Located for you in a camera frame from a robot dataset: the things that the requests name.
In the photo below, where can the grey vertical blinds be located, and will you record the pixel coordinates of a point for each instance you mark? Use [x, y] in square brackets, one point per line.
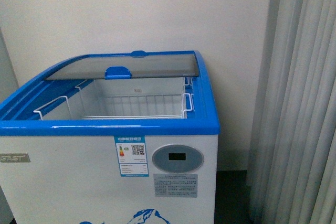
[291, 169]

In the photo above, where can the grey oval control panel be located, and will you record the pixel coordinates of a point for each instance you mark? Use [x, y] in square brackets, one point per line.
[176, 158]

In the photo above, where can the silver brand nameplate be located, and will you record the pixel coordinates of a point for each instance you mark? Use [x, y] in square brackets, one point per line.
[14, 158]

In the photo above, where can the glass sliding lid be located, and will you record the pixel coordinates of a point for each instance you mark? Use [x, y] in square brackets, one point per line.
[127, 67]

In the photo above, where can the blue energy label sticker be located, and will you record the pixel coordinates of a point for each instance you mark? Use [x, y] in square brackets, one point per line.
[132, 156]

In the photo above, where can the white blue chest freezer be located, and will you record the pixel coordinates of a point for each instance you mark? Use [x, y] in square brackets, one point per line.
[73, 175]

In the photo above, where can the grey instruction sticker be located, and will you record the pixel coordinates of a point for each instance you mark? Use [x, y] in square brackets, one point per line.
[176, 185]

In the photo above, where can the white wire freezer basket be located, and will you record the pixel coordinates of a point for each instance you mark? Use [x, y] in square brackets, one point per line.
[151, 98]

